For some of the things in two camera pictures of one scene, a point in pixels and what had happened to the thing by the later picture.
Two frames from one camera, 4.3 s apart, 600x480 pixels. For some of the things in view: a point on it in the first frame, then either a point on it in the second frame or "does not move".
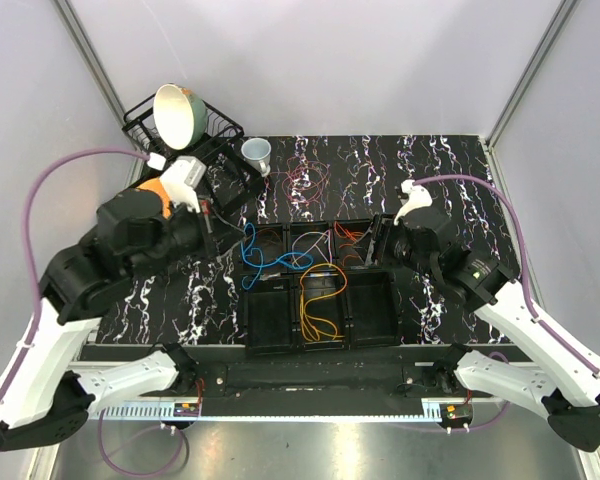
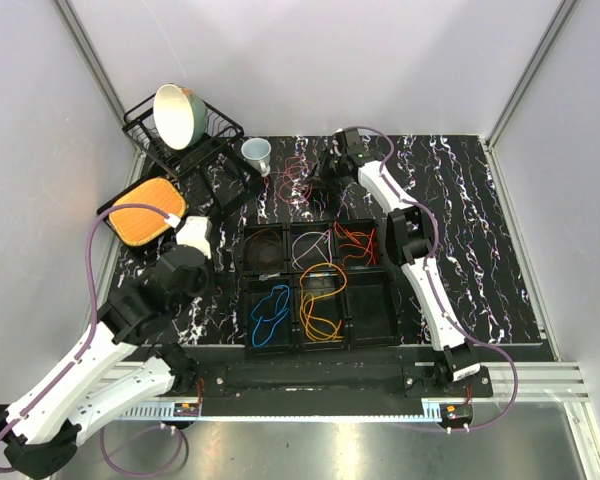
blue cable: [259, 271] -> [272, 318]
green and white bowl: [180, 116] does not move
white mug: [256, 153] does not move
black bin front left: [269, 315] does not move
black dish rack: [228, 181] does not move
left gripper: [224, 233] -> [169, 246]
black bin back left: [264, 249] does not move
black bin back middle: [314, 238] does not move
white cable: [322, 233] does not move
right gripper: [375, 243] -> [322, 160]
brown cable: [272, 231] -> [252, 245]
